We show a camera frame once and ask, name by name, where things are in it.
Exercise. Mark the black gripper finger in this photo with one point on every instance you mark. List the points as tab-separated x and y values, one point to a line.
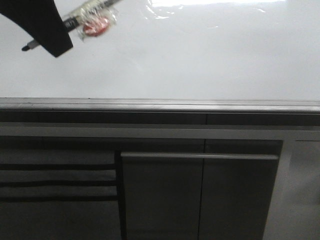
41	20

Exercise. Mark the white black whiteboard marker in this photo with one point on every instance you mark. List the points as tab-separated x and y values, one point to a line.
72	20

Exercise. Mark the white whiteboard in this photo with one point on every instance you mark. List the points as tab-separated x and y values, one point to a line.
177	49

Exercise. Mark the red tape wad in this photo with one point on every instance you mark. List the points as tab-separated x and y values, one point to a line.
95	24

